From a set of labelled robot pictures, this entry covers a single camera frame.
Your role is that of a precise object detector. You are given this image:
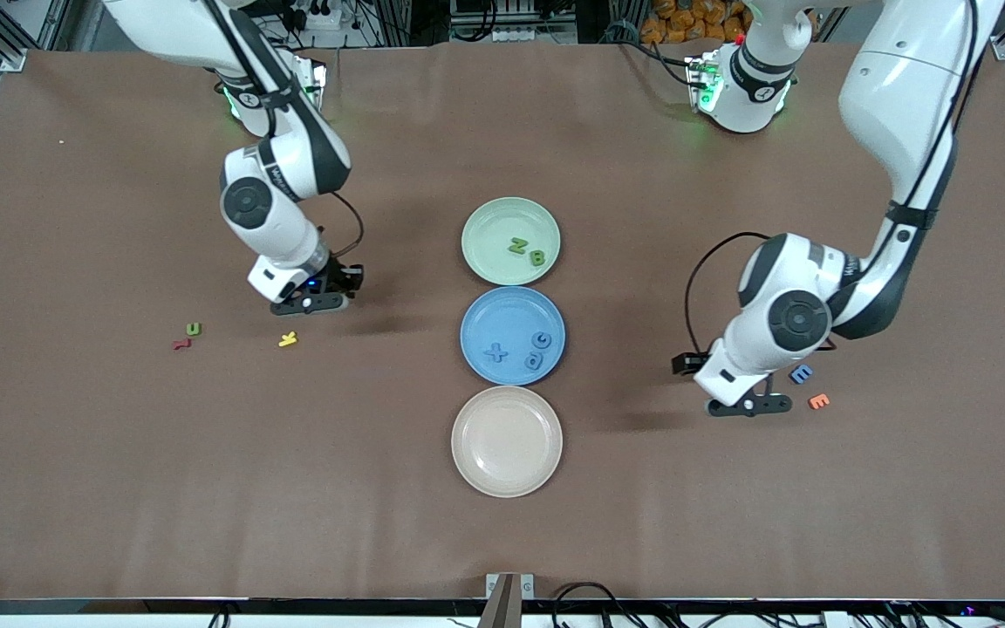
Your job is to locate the green round plate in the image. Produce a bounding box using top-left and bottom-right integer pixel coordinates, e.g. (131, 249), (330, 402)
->
(461, 197), (562, 287)

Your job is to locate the blue round plate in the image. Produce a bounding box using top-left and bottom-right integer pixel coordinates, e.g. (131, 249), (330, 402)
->
(459, 286), (567, 386)

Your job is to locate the beige round plate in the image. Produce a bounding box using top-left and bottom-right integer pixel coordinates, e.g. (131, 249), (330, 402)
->
(450, 386), (564, 499)

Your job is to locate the white power strip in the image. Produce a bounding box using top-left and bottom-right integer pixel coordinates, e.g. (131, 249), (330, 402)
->
(289, 0), (342, 31)

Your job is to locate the orange snack bags pile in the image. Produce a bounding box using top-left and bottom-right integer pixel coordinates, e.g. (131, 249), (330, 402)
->
(639, 0), (749, 44)

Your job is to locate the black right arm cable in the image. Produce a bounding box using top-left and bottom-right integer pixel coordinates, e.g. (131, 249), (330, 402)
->
(206, 0), (366, 263)

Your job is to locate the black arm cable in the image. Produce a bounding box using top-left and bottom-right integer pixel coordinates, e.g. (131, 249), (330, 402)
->
(206, 0), (366, 263)
(684, 231), (769, 357)

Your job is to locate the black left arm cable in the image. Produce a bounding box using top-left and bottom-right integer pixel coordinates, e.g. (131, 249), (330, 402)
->
(684, 231), (769, 357)

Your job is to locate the black looped floor cable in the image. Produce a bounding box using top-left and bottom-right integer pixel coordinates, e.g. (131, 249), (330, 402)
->
(552, 583), (643, 628)

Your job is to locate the grey metal bracket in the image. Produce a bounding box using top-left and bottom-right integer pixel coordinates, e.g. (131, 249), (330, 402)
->
(485, 572), (536, 599)

